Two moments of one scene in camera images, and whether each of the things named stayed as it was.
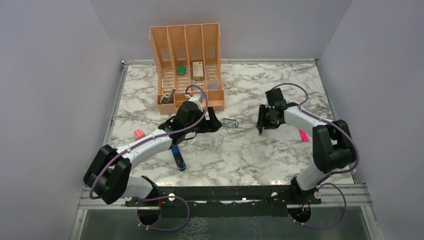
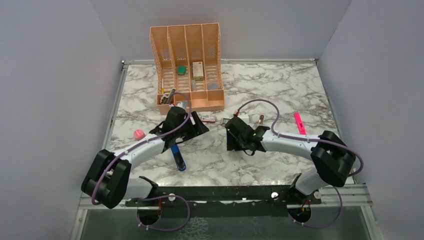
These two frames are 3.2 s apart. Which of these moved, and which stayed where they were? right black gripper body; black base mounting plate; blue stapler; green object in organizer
Moved: right black gripper body
Stayed: green object in organizer; blue stapler; black base mounting plate
